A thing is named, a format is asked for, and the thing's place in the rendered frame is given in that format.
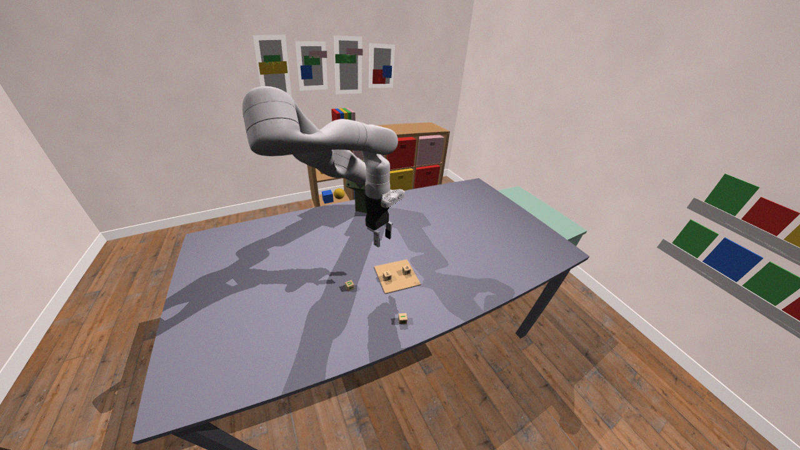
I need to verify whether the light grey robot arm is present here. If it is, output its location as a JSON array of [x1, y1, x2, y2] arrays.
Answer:
[[242, 86, 398, 185]]

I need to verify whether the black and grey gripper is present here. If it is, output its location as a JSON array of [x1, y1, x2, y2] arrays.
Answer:
[[364, 180, 405, 247]]

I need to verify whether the tan square mat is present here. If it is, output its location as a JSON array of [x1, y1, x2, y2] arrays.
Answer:
[[374, 259, 421, 294]]

